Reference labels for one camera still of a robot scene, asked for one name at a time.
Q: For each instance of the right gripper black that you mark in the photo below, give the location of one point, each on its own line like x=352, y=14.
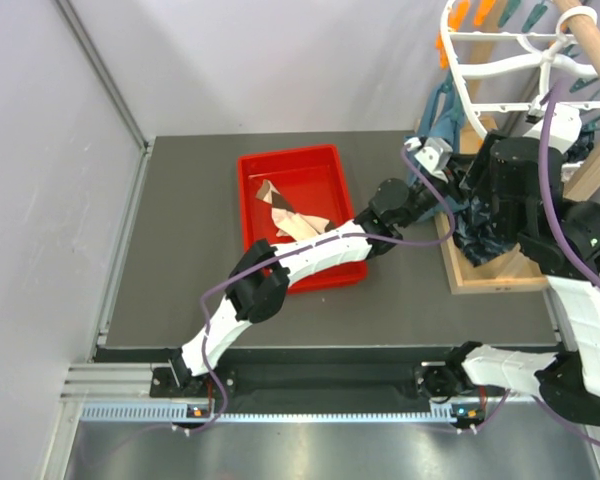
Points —
x=478, y=178

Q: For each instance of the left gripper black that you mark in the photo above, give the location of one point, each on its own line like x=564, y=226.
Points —
x=456, y=172

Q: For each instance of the blue sock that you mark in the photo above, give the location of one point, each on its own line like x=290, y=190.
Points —
x=443, y=116

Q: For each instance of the white clip hanger frame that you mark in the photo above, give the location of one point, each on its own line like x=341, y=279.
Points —
x=573, y=48

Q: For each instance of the dark patterned sock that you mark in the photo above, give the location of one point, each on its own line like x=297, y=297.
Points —
x=474, y=233

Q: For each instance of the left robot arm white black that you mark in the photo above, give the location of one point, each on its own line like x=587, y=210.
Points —
x=257, y=286

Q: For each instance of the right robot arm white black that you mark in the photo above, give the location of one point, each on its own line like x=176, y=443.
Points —
x=562, y=237

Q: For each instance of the wooden rack stand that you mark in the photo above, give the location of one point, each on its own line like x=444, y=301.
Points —
x=511, y=272

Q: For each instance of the red plastic tray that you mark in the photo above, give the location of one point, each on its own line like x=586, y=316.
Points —
x=311, y=179

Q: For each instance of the teal clothes peg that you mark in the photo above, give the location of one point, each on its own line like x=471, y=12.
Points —
x=536, y=13

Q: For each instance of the orange clothes peg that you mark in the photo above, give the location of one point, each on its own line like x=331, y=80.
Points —
x=485, y=19

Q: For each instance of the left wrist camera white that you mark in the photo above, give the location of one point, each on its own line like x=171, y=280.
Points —
x=431, y=154

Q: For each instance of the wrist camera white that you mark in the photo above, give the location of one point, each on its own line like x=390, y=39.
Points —
x=431, y=154
x=565, y=125

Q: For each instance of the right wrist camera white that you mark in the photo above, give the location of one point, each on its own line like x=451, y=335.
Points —
x=565, y=125

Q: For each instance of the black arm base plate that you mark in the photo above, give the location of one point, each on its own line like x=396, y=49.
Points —
x=241, y=379

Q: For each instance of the aluminium rail front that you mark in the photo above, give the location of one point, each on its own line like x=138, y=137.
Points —
x=121, y=392

